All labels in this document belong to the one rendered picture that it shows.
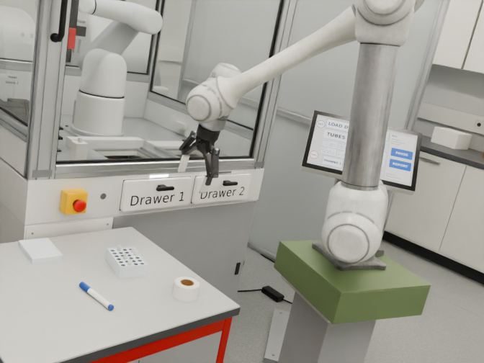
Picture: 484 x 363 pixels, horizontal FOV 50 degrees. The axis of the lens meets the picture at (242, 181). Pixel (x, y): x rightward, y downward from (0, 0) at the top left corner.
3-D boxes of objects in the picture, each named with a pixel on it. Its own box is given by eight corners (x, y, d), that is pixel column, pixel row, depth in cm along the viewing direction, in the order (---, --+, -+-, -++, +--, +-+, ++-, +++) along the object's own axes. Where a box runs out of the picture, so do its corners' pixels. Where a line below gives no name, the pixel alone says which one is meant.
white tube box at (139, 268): (146, 276, 150) (148, 264, 149) (118, 279, 146) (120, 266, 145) (132, 257, 160) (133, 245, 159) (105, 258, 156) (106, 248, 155)
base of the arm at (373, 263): (397, 269, 164) (402, 253, 163) (339, 271, 155) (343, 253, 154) (364, 245, 180) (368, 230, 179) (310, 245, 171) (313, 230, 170)
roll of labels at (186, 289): (167, 293, 143) (169, 280, 142) (184, 287, 149) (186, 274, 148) (185, 305, 139) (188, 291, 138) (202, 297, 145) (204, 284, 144)
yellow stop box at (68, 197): (87, 214, 166) (89, 192, 164) (65, 216, 161) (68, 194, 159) (80, 208, 169) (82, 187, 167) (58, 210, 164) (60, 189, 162)
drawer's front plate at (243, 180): (247, 199, 221) (251, 174, 218) (193, 204, 201) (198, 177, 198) (244, 197, 222) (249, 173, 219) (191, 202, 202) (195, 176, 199)
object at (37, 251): (63, 260, 150) (63, 255, 149) (32, 263, 144) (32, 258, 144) (47, 242, 159) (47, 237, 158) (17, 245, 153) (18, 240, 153)
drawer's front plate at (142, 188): (188, 204, 199) (193, 178, 196) (122, 212, 179) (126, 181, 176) (186, 203, 200) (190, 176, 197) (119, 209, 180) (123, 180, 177)
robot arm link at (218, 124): (217, 105, 173) (212, 121, 176) (196, 104, 167) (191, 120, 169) (234, 117, 168) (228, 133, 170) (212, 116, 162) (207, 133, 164)
